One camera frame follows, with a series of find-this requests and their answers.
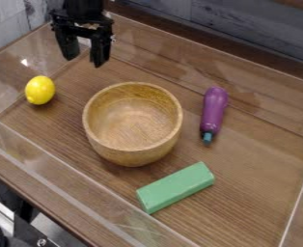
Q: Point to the purple toy eggplant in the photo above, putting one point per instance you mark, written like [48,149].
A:
[214,104]

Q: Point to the green rectangular block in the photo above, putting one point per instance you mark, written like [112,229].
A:
[170,189]

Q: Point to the black metal bracket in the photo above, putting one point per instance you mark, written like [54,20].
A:
[26,236]

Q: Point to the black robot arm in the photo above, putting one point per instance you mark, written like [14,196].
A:
[86,8]

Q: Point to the clear acrylic tray wall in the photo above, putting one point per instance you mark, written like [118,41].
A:
[249,209]

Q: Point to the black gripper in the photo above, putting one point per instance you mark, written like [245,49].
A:
[96,29]

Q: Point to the yellow toy lemon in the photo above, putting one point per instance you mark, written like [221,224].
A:
[40,90]

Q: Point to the brown wooden bowl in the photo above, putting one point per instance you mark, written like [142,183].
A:
[132,120]

